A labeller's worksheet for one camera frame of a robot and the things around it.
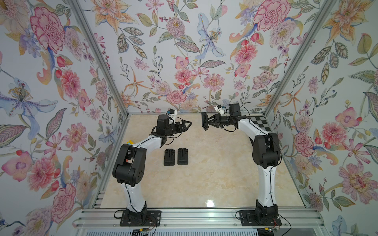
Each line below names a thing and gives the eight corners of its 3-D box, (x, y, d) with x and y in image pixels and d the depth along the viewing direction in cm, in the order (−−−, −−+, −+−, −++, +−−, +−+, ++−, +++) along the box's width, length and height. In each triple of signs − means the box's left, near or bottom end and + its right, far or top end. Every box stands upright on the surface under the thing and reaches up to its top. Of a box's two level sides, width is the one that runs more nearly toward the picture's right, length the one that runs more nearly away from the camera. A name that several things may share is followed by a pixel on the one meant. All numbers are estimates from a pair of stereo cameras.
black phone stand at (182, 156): (176, 164, 95) (176, 162, 93) (177, 149, 102) (177, 147, 100) (187, 164, 95) (187, 162, 93) (187, 149, 102) (187, 147, 100)
